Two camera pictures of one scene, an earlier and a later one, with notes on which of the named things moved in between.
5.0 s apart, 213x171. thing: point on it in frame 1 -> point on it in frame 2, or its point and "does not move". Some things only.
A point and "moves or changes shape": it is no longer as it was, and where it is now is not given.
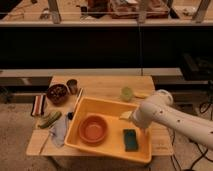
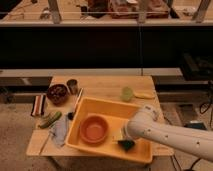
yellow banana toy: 141,95 does not move
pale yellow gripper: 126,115 -> 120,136
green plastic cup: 126,94 does not move
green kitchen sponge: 130,140 moves or changes shape
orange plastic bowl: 93,130 does not move
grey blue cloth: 58,131 does not move
